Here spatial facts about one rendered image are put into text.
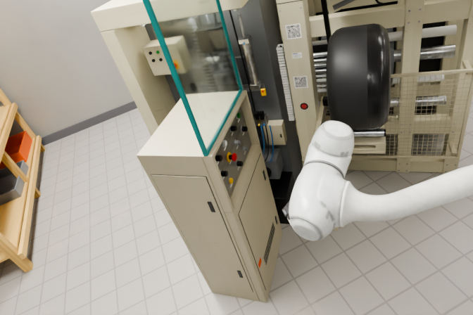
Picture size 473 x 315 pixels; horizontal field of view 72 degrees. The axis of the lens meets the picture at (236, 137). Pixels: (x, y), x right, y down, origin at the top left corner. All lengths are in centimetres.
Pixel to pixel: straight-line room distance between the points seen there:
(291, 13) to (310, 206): 119
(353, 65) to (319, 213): 107
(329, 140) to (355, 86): 89
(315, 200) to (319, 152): 14
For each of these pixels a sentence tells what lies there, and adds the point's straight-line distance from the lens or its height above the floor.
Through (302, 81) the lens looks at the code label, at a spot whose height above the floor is 123.
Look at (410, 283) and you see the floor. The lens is 244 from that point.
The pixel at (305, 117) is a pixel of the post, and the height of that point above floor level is 98.
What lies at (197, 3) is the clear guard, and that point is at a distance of 145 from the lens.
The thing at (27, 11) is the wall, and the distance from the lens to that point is 481.
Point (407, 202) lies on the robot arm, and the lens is 76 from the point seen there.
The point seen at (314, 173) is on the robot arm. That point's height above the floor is 157.
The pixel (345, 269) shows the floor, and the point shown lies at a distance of 244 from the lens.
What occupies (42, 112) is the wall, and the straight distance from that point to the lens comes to 518.
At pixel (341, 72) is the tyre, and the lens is 166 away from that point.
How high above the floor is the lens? 210
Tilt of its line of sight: 35 degrees down
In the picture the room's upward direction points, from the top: 17 degrees counter-clockwise
